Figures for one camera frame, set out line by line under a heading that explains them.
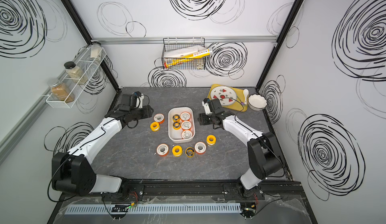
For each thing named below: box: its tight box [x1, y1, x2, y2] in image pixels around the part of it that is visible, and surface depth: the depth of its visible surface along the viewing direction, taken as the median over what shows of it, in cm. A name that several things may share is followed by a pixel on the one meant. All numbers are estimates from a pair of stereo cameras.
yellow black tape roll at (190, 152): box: [184, 146, 196, 158], surface depth 88 cm
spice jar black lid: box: [63, 61, 88, 85], surface depth 72 cm
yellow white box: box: [163, 45, 214, 69], surface depth 88 cm
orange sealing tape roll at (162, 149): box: [156, 143, 169, 157], surface depth 88 cm
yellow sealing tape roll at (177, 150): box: [171, 145, 183, 158], surface depth 88 cm
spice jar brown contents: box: [47, 79, 75, 103], surface depth 65 cm
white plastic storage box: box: [167, 106, 196, 144], surface depth 98 cm
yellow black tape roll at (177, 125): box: [172, 121, 182, 131], surface depth 98 cm
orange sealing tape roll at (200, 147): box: [194, 141, 207, 155], surface depth 88 cm
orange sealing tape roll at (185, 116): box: [179, 111, 191, 122], surface depth 103 cm
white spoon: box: [243, 88, 249, 105], surface depth 118 cm
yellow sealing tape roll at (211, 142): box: [206, 134, 217, 146], surface depth 93 cm
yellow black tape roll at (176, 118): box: [172, 114, 181, 123], surface depth 102 cm
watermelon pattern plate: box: [210, 85, 238, 106], surface depth 118 cm
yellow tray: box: [207, 83, 249, 112], surface depth 118 cm
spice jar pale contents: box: [89, 41, 103, 61], surface depth 88 cm
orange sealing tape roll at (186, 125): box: [180, 120, 192, 131], surface depth 98 cm
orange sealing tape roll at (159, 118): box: [153, 113, 165, 125], surface depth 101 cm
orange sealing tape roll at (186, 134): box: [180, 130, 193, 140], surface depth 94 cm
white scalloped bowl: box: [247, 93, 268, 111], surface depth 111 cm
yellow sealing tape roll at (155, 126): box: [149, 121, 161, 132], surface depth 98 cm
